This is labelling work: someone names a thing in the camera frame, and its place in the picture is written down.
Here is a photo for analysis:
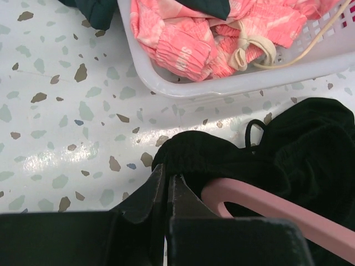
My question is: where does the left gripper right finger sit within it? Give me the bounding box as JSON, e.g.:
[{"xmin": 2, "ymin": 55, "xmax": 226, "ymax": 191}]
[{"xmin": 168, "ymin": 176, "xmax": 314, "ymax": 265}]

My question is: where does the pink hanger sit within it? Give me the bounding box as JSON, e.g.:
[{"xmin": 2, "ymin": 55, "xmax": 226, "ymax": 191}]
[{"xmin": 201, "ymin": 178, "xmax": 354, "ymax": 264}]

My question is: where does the pink garment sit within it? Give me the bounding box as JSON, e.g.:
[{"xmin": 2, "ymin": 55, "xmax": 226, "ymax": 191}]
[{"xmin": 130, "ymin": 1, "xmax": 336, "ymax": 81}]

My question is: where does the red folded cloth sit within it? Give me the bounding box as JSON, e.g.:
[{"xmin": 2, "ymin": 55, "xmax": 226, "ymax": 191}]
[{"xmin": 340, "ymin": 2, "xmax": 355, "ymax": 29}]

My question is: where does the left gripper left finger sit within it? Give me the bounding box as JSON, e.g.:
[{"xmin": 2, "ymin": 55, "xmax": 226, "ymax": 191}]
[{"xmin": 1, "ymin": 165, "xmax": 166, "ymax": 265}]

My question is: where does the white plastic basket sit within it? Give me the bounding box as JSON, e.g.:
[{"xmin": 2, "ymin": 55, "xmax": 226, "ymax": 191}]
[{"xmin": 118, "ymin": 1, "xmax": 354, "ymax": 98}]

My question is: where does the dark teal garment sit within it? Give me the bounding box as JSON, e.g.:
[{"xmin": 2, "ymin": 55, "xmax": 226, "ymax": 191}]
[{"xmin": 60, "ymin": 0, "xmax": 230, "ymax": 30}]

